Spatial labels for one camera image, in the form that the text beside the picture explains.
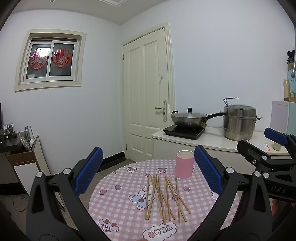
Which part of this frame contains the pink cup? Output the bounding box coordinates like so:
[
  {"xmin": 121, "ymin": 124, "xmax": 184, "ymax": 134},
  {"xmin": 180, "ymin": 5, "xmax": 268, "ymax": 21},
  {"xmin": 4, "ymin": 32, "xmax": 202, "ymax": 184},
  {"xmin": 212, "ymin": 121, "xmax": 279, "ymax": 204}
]
[{"xmin": 174, "ymin": 150, "xmax": 194, "ymax": 179}]

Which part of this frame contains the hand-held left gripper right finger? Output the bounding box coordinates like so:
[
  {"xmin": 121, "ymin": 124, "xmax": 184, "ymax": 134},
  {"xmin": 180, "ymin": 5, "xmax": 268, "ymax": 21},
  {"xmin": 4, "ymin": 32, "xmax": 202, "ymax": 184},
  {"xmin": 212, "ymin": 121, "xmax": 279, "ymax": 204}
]
[{"xmin": 185, "ymin": 145, "xmax": 277, "ymax": 241}]

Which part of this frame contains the white counter cabinet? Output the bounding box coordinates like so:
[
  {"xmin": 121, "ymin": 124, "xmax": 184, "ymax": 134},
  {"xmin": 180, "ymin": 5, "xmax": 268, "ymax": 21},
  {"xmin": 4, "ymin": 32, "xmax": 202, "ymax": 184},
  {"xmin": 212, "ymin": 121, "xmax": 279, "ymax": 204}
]
[{"xmin": 151, "ymin": 126, "xmax": 294, "ymax": 174}]

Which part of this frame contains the glass wok lid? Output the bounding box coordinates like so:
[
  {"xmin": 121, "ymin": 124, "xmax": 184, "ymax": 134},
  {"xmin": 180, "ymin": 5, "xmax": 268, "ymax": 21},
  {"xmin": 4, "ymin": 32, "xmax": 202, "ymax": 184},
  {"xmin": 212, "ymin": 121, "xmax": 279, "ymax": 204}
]
[{"xmin": 171, "ymin": 107, "xmax": 208, "ymax": 118}]

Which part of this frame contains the glass pot lid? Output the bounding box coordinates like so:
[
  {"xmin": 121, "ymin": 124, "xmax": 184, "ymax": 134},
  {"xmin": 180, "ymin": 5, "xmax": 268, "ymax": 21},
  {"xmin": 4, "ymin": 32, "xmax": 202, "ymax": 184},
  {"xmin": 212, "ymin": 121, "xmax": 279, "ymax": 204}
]
[{"xmin": 19, "ymin": 132, "xmax": 31, "ymax": 151}]

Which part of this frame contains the black floor cable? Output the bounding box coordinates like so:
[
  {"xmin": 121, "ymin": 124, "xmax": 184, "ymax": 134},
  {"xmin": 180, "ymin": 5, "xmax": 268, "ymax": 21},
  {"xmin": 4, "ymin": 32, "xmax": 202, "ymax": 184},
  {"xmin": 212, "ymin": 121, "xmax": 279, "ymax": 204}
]
[{"xmin": 13, "ymin": 195, "xmax": 27, "ymax": 212}]

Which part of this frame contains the steel wok with black handle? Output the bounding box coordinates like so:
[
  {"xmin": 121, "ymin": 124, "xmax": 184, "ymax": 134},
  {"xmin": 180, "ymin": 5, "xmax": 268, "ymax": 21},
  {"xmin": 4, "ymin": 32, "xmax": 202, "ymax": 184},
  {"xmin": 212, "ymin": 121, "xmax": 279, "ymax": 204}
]
[{"xmin": 171, "ymin": 112, "xmax": 228, "ymax": 129}]

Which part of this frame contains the cream panel door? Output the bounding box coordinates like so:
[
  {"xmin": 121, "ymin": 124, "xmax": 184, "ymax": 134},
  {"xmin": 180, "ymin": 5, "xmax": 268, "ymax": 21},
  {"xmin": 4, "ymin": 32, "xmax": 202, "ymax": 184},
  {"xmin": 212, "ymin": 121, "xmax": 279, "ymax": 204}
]
[{"xmin": 121, "ymin": 22, "xmax": 176, "ymax": 160}]

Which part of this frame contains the cream framed window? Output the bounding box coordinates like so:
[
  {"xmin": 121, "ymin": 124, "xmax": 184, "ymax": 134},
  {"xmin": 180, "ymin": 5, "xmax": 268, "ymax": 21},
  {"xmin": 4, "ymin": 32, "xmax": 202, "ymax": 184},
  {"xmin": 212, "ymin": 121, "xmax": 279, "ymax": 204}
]
[{"xmin": 14, "ymin": 29, "xmax": 87, "ymax": 92}]

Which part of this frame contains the dark wooden desk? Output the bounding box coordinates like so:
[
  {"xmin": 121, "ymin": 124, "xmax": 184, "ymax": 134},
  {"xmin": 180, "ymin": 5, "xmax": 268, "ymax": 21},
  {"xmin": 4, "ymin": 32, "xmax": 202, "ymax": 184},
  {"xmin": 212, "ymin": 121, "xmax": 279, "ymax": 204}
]
[{"xmin": 0, "ymin": 132, "xmax": 26, "ymax": 153}]

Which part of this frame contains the silver door handle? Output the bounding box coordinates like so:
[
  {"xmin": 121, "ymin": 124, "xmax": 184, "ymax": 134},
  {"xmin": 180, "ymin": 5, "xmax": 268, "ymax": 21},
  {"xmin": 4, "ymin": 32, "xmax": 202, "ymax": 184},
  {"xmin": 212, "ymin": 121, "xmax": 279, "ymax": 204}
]
[{"xmin": 154, "ymin": 100, "xmax": 167, "ymax": 122}]

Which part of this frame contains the bunch of wooden chopsticks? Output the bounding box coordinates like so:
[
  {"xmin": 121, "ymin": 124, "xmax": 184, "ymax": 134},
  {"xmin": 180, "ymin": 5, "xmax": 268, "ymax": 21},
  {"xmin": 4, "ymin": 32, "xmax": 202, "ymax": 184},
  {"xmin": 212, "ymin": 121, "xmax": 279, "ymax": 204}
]
[{"xmin": 144, "ymin": 173, "xmax": 191, "ymax": 225}]

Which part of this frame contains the cream bottle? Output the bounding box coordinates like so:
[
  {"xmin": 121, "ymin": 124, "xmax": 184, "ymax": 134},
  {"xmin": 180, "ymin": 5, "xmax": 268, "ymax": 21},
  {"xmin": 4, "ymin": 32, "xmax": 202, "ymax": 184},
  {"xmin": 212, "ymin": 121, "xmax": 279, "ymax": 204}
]
[{"xmin": 283, "ymin": 79, "xmax": 291, "ymax": 101}]

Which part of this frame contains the person's right hand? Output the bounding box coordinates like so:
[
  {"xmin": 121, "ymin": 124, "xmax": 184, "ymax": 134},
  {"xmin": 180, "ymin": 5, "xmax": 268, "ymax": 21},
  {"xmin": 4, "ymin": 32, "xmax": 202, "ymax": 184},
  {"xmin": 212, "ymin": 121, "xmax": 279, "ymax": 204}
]
[{"xmin": 271, "ymin": 199, "xmax": 282, "ymax": 217}]

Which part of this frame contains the black plush toy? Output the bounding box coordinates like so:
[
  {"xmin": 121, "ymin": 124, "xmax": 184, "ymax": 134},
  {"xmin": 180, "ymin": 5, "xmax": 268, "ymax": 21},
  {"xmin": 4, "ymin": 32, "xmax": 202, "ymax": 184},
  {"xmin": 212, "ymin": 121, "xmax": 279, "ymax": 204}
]
[{"xmin": 286, "ymin": 50, "xmax": 296, "ymax": 71}]

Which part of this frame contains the pink checked tablecloth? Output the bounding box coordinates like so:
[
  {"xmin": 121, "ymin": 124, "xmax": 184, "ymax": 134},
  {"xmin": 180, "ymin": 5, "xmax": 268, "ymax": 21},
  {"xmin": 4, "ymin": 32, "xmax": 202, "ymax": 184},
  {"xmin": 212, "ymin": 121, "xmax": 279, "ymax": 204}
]
[{"xmin": 88, "ymin": 158, "xmax": 243, "ymax": 241}]

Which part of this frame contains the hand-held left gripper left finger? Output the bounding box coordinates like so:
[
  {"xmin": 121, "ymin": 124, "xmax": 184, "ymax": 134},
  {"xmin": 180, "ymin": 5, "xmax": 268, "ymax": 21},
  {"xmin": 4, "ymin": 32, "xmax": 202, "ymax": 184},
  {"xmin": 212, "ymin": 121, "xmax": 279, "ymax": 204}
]
[{"xmin": 26, "ymin": 146, "xmax": 109, "ymax": 241}]

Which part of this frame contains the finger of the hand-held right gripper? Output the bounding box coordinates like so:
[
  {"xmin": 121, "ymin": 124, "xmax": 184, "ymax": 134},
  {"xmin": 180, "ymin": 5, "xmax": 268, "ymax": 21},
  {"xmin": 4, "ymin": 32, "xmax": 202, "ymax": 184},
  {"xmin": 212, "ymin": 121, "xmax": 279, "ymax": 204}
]
[
  {"xmin": 236, "ymin": 139, "xmax": 296, "ymax": 173},
  {"xmin": 264, "ymin": 127, "xmax": 296, "ymax": 158}
]

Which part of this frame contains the stainless steel steamer pot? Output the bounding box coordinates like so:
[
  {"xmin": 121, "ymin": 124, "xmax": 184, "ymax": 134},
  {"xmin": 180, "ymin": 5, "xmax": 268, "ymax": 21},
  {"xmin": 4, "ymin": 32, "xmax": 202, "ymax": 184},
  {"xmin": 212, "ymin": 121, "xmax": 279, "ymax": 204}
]
[{"xmin": 223, "ymin": 97, "xmax": 263, "ymax": 142}]

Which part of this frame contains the red round window decoration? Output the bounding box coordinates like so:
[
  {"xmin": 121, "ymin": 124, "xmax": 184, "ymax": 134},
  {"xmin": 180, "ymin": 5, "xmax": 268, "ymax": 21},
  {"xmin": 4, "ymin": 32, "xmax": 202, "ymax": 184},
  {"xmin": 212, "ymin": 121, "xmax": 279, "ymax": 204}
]
[
  {"xmin": 29, "ymin": 48, "xmax": 49, "ymax": 70},
  {"xmin": 53, "ymin": 47, "xmax": 70, "ymax": 68}
]

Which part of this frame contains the black induction cooktop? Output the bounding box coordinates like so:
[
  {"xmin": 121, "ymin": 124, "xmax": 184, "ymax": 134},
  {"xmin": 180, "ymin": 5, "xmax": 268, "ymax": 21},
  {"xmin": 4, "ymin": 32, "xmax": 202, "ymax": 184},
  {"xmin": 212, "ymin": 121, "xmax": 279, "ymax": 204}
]
[{"xmin": 162, "ymin": 123, "xmax": 208, "ymax": 140}]

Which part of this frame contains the white and wood side cabinet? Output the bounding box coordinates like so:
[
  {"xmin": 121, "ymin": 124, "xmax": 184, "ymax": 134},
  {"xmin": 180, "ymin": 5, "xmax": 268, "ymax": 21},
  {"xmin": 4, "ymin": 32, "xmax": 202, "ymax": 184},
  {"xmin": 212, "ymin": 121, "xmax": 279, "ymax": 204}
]
[{"xmin": 6, "ymin": 134, "xmax": 51, "ymax": 197}]

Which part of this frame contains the white refrigerator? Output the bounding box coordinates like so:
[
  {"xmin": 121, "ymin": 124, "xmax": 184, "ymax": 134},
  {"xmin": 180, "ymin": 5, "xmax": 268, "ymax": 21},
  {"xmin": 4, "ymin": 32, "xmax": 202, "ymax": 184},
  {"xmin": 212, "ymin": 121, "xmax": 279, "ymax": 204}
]
[{"xmin": 270, "ymin": 100, "xmax": 296, "ymax": 139}]

